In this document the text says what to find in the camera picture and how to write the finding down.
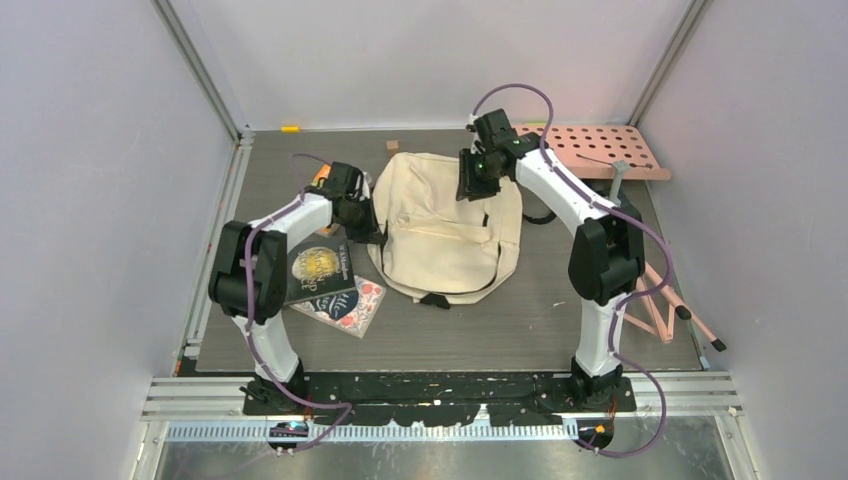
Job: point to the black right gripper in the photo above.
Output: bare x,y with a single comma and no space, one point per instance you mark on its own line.
469,186

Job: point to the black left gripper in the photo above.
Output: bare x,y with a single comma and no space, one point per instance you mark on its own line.
371,232

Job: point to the cream canvas backpack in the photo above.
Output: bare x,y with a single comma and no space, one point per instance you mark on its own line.
437,249

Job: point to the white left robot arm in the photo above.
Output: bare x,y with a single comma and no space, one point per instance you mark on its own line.
248,280

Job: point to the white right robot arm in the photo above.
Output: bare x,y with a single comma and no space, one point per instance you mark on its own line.
607,254

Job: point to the black moon cover book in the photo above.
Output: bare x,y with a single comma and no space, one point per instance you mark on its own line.
317,269

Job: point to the small wooden cube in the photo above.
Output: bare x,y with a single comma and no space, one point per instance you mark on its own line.
392,147

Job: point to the patterned book under black book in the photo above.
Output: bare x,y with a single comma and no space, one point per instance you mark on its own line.
351,312

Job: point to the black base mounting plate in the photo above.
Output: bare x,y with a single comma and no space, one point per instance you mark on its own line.
435,399

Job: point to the grey bracket on stand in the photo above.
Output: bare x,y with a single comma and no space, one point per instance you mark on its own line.
620,168

